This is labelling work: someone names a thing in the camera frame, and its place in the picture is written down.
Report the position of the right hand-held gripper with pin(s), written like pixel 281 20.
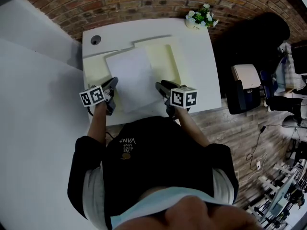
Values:
pixel 183 97

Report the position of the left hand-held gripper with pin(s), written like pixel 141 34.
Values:
pixel 92 96

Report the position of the white cloth sheet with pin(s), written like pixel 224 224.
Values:
pixel 134 80

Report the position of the cream work mat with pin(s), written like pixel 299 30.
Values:
pixel 165 61

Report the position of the person's left forearm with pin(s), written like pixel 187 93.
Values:
pixel 98 123

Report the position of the person's right forearm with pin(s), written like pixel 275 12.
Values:
pixel 192 128

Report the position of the white pot with flowers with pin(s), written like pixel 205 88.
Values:
pixel 194 25

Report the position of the person's black t-shirt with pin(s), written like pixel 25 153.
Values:
pixel 156 164

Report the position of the blue chair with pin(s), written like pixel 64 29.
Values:
pixel 267 85

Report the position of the light blue face mask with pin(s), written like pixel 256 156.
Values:
pixel 153 200

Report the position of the white charger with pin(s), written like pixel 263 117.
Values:
pixel 258 164

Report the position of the light fabric bag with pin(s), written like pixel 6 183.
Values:
pixel 285 68

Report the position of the grey chair base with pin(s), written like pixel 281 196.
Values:
pixel 291 122

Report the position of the person's face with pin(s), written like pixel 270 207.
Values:
pixel 187 214

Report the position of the black monitor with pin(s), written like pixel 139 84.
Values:
pixel 299 59

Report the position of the white metal rack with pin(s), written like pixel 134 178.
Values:
pixel 266 183

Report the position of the grey panel machine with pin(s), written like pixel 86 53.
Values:
pixel 278 200

